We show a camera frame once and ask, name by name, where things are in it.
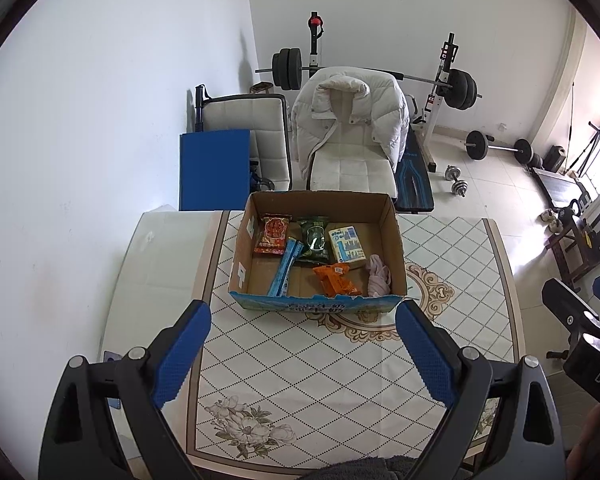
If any white padded chair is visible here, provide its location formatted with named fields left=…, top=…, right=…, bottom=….
left=307, top=139, right=397, bottom=197
left=199, top=92, right=294, bottom=194

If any long blue snack packet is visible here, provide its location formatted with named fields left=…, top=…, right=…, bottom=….
left=267, top=237, right=303, bottom=299

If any black blue pole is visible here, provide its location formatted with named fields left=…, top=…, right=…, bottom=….
left=194, top=84, right=211, bottom=134

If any pale pink cloth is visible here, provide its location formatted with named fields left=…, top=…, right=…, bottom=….
left=364, top=253, right=393, bottom=297

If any long barbell with black plates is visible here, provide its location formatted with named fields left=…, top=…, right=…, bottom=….
left=254, top=47, right=483, bottom=111

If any person's dark fleece clothing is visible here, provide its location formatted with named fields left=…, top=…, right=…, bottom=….
left=294, top=454, right=422, bottom=480

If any black treadmill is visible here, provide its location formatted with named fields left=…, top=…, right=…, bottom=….
left=532, top=167, right=594, bottom=212

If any blue board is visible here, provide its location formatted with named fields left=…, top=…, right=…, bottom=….
left=178, top=128, right=252, bottom=212

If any cardboard box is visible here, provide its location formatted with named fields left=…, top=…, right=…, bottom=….
left=228, top=190, right=410, bottom=315

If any chrome dumbbell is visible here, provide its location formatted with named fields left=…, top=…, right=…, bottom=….
left=443, top=164, right=467, bottom=195

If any white down jacket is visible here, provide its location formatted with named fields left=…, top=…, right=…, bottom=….
left=289, top=65, right=411, bottom=192

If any dark green snack packet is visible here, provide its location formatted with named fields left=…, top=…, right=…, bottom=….
left=294, top=215, right=331, bottom=265

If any dark wooden chair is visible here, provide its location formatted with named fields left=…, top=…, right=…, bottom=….
left=544, top=199, right=600, bottom=292

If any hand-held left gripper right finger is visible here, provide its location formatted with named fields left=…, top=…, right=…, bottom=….
left=394, top=298, right=569, bottom=480

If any patterned tablecloth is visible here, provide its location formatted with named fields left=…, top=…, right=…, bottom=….
left=187, top=209, right=522, bottom=467

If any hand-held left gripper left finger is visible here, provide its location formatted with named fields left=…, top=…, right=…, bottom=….
left=39, top=299, right=213, bottom=480

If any pair of light shoes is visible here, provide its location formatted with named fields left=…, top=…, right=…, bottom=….
left=539, top=207, right=564, bottom=234

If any red snack packet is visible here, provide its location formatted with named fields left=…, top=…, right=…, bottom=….
left=252, top=213, right=290, bottom=256

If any white barbell rack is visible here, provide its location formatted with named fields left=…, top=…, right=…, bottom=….
left=300, top=10, right=456, bottom=174

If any black blue weight bench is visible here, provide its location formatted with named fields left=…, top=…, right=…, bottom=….
left=394, top=124, right=436, bottom=212

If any orange snack packet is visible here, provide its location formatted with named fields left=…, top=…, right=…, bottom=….
left=312, top=262, right=364, bottom=297

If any person's right hand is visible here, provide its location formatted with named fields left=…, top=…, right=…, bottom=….
left=566, top=404, right=600, bottom=480

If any short barbell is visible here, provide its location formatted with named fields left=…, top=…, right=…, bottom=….
left=463, top=129, right=534, bottom=164

